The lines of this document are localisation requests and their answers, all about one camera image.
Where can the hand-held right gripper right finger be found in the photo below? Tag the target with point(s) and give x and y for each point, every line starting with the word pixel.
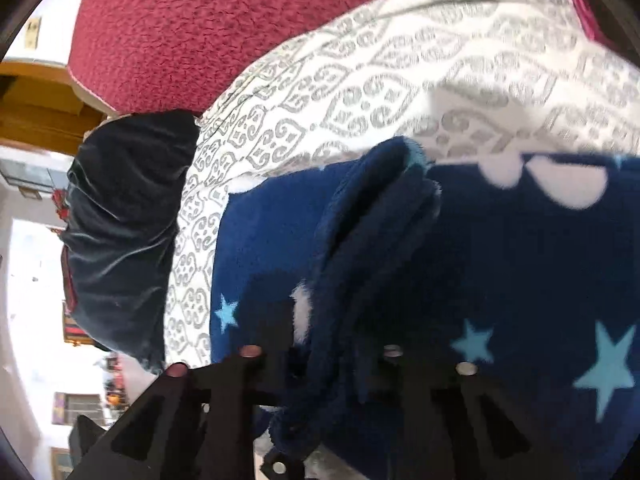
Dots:
pixel 430 390

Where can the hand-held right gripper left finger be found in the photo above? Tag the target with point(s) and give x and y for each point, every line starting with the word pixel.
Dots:
pixel 225 385

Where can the navy mouse-print fleece blanket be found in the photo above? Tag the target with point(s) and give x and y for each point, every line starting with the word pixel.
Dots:
pixel 505 260

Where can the dark velvet pillow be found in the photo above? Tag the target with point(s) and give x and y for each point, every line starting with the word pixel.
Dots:
pixel 125 240

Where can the white grey patterned bedsheet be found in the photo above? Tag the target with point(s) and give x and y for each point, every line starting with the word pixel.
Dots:
pixel 380 70

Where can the wooden furniture piece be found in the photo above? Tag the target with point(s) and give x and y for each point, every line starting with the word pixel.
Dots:
pixel 45 110

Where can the red patterned pillow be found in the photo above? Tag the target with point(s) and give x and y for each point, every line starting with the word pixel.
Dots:
pixel 240 25

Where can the black and pink folded cloth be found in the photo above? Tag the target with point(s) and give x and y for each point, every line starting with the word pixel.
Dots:
pixel 582 7

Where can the beige wall switch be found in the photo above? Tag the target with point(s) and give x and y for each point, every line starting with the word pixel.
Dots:
pixel 33 32

